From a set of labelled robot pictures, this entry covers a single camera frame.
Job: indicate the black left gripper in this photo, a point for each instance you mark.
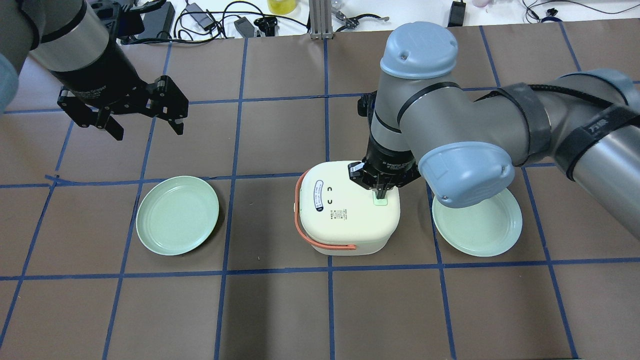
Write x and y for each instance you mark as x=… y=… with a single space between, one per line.
x=101 y=69

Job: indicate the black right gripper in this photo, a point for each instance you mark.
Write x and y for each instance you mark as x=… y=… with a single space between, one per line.
x=389 y=156

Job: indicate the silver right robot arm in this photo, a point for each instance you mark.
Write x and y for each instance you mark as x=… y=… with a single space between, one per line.
x=422 y=125

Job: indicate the green plate near left arm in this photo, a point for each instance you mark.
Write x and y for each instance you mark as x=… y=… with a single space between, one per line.
x=177 y=215

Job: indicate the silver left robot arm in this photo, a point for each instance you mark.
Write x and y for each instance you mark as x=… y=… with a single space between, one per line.
x=76 y=41

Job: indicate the green plate near right arm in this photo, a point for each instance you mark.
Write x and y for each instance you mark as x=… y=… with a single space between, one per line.
x=486 y=229

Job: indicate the black laptop power brick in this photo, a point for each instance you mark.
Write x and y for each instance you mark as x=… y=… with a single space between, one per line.
x=158 y=23

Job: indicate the yellow tape roll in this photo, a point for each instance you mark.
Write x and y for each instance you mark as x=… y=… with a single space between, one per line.
x=281 y=7

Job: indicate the black power adapter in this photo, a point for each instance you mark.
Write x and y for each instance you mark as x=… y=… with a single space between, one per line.
x=457 y=14

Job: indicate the white rice cooker orange handle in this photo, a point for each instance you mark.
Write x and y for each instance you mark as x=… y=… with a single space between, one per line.
x=338 y=217

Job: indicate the aluminium frame post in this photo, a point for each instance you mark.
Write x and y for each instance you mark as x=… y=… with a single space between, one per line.
x=320 y=17

